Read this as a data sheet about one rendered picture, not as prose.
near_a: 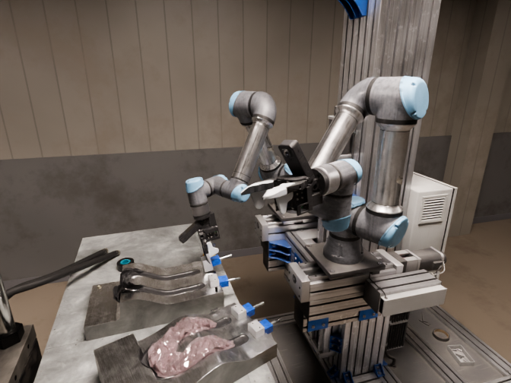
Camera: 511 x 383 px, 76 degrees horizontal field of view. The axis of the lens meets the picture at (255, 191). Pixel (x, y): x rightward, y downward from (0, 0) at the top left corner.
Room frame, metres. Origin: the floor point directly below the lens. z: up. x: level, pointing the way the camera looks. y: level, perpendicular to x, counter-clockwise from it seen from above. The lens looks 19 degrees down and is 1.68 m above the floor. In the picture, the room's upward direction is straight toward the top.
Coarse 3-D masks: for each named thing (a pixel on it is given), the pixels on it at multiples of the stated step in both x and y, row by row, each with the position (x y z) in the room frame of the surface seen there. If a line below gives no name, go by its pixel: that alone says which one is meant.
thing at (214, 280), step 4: (208, 276) 1.16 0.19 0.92; (212, 276) 1.16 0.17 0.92; (216, 276) 1.16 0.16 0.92; (220, 276) 1.18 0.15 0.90; (224, 276) 1.18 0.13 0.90; (208, 280) 1.15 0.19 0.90; (212, 280) 1.12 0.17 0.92; (216, 280) 1.13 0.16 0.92; (220, 280) 1.14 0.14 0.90; (224, 280) 1.14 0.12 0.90; (228, 280) 1.15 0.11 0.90; (232, 280) 1.17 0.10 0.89; (212, 284) 1.12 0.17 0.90; (216, 284) 1.12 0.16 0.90; (220, 284) 1.13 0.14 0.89; (224, 284) 1.14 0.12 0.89; (228, 284) 1.14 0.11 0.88
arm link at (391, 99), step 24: (384, 96) 0.99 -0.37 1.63; (408, 96) 0.94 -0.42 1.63; (384, 120) 0.98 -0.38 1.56; (408, 120) 0.96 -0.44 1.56; (384, 144) 0.99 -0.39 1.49; (384, 168) 0.99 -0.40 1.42; (384, 192) 0.98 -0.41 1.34; (360, 216) 1.03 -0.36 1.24; (384, 216) 0.96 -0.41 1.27; (384, 240) 0.95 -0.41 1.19
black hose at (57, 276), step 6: (48, 276) 1.14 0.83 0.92; (54, 276) 1.16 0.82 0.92; (60, 276) 1.18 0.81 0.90; (30, 282) 1.09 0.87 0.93; (36, 282) 1.10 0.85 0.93; (42, 282) 1.11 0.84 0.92; (48, 282) 1.13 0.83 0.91; (12, 288) 1.04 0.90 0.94; (18, 288) 1.05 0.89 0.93; (24, 288) 1.06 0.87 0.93; (30, 288) 1.07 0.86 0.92; (12, 294) 1.03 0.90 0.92
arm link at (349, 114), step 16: (368, 80) 1.06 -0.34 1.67; (352, 96) 1.06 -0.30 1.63; (336, 112) 1.09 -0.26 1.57; (352, 112) 1.04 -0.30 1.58; (336, 128) 1.02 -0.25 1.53; (352, 128) 1.03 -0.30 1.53; (320, 144) 1.01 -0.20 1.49; (336, 144) 0.99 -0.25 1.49; (320, 160) 0.96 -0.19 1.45; (336, 160) 0.99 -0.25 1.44
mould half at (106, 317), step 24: (144, 264) 1.24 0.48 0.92; (192, 264) 1.29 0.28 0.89; (96, 288) 1.15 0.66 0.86; (168, 288) 1.12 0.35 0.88; (96, 312) 1.01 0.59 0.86; (120, 312) 0.97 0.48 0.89; (144, 312) 0.99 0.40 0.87; (168, 312) 1.02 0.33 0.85; (192, 312) 1.05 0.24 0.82; (96, 336) 0.94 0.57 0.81
